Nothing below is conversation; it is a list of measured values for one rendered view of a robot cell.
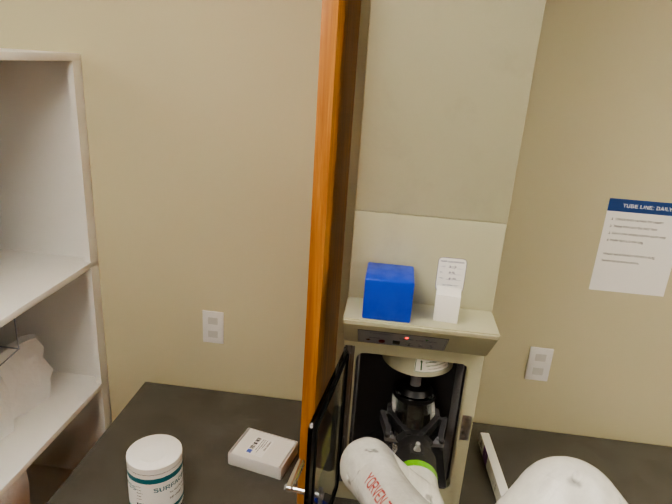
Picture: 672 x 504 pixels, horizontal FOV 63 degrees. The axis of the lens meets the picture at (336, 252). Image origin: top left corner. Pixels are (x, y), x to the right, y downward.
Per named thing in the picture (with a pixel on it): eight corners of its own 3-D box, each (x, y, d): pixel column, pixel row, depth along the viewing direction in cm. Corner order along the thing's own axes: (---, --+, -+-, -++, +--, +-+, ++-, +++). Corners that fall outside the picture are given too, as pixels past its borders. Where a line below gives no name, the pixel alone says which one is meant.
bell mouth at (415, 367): (383, 337, 148) (385, 319, 146) (450, 345, 146) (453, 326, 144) (380, 372, 131) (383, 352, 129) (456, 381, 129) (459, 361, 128)
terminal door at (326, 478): (337, 486, 140) (348, 347, 127) (302, 592, 112) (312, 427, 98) (334, 485, 140) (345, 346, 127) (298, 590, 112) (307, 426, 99)
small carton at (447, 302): (433, 310, 120) (437, 285, 118) (457, 314, 119) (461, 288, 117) (432, 320, 115) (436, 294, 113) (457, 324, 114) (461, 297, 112)
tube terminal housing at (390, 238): (341, 435, 167) (362, 185, 141) (450, 449, 164) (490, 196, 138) (331, 496, 143) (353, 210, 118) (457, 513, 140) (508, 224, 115)
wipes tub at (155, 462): (143, 477, 145) (140, 430, 140) (191, 484, 144) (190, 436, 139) (119, 515, 133) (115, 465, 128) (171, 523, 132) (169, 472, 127)
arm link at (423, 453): (390, 495, 117) (434, 501, 116) (396, 450, 113) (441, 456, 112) (391, 475, 122) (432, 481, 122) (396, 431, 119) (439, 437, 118)
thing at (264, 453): (248, 438, 163) (248, 426, 161) (298, 452, 158) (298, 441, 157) (227, 464, 152) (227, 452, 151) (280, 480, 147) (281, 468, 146)
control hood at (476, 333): (344, 335, 128) (347, 295, 124) (486, 351, 125) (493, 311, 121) (338, 360, 117) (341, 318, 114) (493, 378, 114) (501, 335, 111)
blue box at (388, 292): (364, 299, 123) (368, 261, 120) (409, 303, 122) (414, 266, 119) (361, 318, 114) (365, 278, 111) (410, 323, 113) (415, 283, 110)
